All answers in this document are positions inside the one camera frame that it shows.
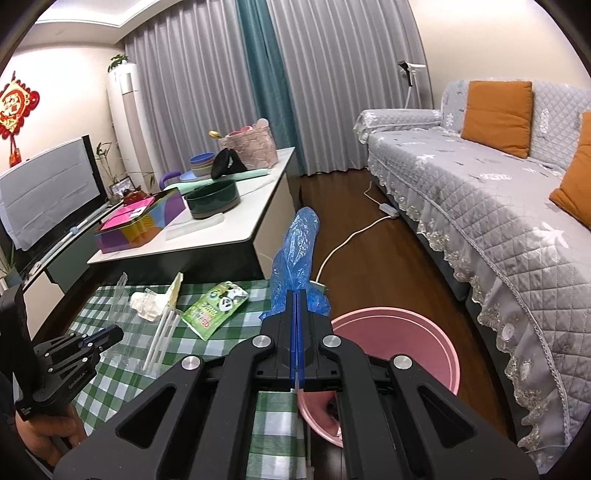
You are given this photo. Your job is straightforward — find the person's left hand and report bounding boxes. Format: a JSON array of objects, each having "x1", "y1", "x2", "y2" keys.
[{"x1": 16, "y1": 401, "x2": 89, "y2": 463}]

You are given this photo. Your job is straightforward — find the bamboo plant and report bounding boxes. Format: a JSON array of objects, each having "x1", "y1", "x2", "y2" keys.
[{"x1": 95, "y1": 140, "x2": 156, "y2": 200}]

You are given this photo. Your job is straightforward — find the red knot wall decoration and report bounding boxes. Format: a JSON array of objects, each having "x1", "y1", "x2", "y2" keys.
[{"x1": 0, "y1": 71, "x2": 42, "y2": 168}]

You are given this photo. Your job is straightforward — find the green television cabinet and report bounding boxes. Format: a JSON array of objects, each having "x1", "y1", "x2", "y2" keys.
[{"x1": 0, "y1": 202, "x2": 122, "y2": 325}]

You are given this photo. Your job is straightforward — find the grey curtain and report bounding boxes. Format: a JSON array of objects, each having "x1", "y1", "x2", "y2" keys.
[{"x1": 122, "y1": 0, "x2": 435, "y2": 177}]

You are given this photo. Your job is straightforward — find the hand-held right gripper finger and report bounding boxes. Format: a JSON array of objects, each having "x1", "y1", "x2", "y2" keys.
[
  {"x1": 297, "y1": 290, "x2": 540, "y2": 480},
  {"x1": 52, "y1": 290, "x2": 297, "y2": 480}
]

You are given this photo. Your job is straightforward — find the orange cushion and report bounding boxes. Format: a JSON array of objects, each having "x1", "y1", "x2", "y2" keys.
[
  {"x1": 460, "y1": 80, "x2": 534, "y2": 160},
  {"x1": 548, "y1": 111, "x2": 591, "y2": 219}
]

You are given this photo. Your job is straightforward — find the pink plastic basin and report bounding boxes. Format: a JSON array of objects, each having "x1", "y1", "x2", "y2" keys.
[{"x1": 297, "y1": 305, "x2": 462, "y2": 449}]

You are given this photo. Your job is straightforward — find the white top coffee table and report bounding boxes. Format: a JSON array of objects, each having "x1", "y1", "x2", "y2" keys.
[{"x1": 87, "y1": 146, "x2": 297, "y2": 297}]

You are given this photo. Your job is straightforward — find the clear plastic packaging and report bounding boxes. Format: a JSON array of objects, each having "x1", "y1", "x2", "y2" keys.
[{"x1": 107, "y1": 271, "x2": 186, "y2": 376}]

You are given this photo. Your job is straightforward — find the light green mat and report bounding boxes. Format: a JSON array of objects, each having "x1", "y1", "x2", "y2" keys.
[{"x1": 163, "y1": 167, "x2": 270, "y2": 190}]

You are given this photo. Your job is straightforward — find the teal curtain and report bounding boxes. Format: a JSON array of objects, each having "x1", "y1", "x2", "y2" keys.
[{"x1": 235, "y1": 0, "x2": 306, "y2": 177}]

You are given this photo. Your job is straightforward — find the black hat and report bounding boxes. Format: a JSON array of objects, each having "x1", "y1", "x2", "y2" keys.
[{"x1": 211, "y1": 148, "x2": 248, "y2": 180}]

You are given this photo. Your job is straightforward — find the colourful tin box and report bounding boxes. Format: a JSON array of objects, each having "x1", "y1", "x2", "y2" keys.
[{"x1": 94, "y1": 187, "x2": 188, "y2": 255}]

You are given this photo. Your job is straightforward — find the pink quilted basket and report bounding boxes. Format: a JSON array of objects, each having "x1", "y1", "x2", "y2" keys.
[{"x1": 217, "y1": 123, "x2": 279, "y2": 171}]

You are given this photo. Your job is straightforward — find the white floor lamp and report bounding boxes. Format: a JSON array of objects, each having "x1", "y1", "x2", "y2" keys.
[{"x1": 397, "y1": 60, "x2": 428, "y2": 111}]

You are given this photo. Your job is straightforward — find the stack of coloured bowls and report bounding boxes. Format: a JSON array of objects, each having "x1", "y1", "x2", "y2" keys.
[{"x1": 188, "y1": 152, "x2": 217, "y2": 176}]

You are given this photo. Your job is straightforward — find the green snack packet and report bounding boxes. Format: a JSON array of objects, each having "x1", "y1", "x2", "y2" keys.
[{"x1": 180, "y1": 280, "x2": 250, "y2": 342}]

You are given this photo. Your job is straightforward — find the white standing air conditioner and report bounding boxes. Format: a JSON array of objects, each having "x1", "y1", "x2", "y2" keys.
[{"x1": 106, "y1": 64, "x2": 156, "y2": 193}]

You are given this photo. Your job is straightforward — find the grey quilted sofa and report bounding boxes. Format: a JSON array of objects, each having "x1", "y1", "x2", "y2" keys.
[{"x1": 353, "y1": 79, "x2": 591, "y2": 463}]

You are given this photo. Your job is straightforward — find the person's left forearm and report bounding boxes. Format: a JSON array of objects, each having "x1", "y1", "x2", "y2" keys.
[{"x1": 0, "y1": 369, "x2": 54, "y2": 480}]

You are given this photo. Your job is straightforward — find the covered television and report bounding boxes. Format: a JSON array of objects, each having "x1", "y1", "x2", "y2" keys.
[{"x1": 0, "y1": 134, "x2": 108, "y2": 253}]

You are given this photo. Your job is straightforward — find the white power cable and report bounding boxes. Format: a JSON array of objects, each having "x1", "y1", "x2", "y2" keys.
[{"x1": 316, "y1": 181, "x2": 393, "y2": 283}]

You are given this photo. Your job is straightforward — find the crumpled white tissue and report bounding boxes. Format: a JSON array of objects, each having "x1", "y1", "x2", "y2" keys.
[{"x1": 129, "y1": 291, "x2": 163, "y2": 322}]

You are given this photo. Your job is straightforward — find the green checked tablecloth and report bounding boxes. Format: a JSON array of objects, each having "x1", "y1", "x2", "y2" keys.
[{"x1": 68, "y1": 277, "x2": 315, "y2": 480}]

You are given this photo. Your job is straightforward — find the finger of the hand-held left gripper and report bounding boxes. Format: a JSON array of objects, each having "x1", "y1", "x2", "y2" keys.
[
  {"x1": 82, "y1": 346, "x2": 112, "y2": 366},
  {"x1": 78, "y1": 325, "x2": 125, "y2": 352}
]

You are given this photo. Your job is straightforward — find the dark green round pot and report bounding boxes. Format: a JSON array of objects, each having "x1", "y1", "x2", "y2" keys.
[{"x1": 184, "y1": 179, "x2": 241, "y2": 220}]

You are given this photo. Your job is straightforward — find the blue plastic bag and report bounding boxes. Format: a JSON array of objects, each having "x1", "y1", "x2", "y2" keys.
[{"x1": 259, "y1": 207, "x2": 332, "y2": 325}]

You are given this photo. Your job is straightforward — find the red teapot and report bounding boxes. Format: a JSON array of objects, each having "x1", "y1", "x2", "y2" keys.
[{"x1": 122, "y1": 189, "x2": 156, "y2": 206}]

